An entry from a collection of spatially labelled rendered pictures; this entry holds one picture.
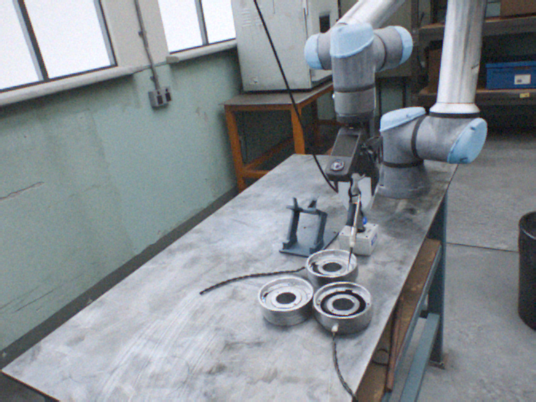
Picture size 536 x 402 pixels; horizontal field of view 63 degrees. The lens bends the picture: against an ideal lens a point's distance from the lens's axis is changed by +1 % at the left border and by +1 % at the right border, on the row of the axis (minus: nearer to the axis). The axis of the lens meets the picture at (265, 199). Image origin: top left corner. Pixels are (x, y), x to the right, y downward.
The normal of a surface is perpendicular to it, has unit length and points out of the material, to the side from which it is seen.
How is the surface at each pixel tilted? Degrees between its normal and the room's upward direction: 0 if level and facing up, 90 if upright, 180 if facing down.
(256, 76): 90
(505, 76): 90
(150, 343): 0
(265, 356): 0
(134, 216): 90
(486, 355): 0
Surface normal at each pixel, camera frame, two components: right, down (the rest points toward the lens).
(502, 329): -0.14, -0.91
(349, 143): -0.36, -0.56
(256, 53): -0.49, 0.40
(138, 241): 0.86, 0.09
